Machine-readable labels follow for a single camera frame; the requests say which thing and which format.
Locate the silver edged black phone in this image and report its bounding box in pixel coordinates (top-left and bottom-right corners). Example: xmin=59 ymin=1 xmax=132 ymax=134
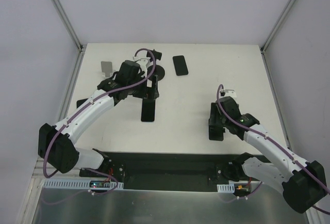
xmin=141 ymin=99 xmax=156 ymax=122

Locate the black folding phone stand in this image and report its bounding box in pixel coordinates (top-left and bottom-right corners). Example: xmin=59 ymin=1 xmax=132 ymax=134
xmin=208 ymin=102 xmax=225 ymax=141

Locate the white folding phone stand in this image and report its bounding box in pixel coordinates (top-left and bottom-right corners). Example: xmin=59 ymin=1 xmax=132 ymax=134
xmin=101 ymin=61 xmax=114 ymax=78

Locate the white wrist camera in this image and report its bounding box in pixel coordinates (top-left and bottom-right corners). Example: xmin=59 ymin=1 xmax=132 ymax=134
xmin=220 ymin=89 xmax=237 ymax=99
xmin=133 ymin=56 xmax=153 ymax=77

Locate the right white cable duct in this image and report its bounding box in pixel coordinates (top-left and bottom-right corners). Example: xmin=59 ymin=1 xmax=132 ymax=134
xmin=217 ymin=182 xmax=251 ymax=194

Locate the left white cable duct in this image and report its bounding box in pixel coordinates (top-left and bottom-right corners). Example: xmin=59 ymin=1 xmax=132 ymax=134
xmin=43 ymin=179 xmax=124 ymax=190

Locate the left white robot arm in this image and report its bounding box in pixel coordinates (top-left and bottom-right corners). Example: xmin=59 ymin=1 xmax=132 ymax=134
xmin=38 ymin=59 xmax=165 ymax=177

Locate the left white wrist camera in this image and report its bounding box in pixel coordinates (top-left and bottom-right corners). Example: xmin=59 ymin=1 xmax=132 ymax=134
xmin=133 ymin=56 xmax=153 ymax=77

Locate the white cable duct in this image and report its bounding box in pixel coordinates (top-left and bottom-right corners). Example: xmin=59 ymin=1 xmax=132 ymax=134
xmin=43 ymin=179 xmax=124 ymax=190
xmin=217 ymin=182 xmax=251 ymax=194

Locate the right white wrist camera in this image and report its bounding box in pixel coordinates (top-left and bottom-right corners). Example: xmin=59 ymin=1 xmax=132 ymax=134
xmin=220 ymin=89 xmax=237 ymax=99

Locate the black round base phone stand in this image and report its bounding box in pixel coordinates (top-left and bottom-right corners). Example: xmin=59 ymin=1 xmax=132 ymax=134
xmin=146 ymin=49 xmax=166 ymax=81

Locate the purple edged black phone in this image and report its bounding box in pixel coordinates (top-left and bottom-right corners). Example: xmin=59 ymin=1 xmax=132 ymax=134
xmin=76 ymin=99 xmax=88 ymax=108

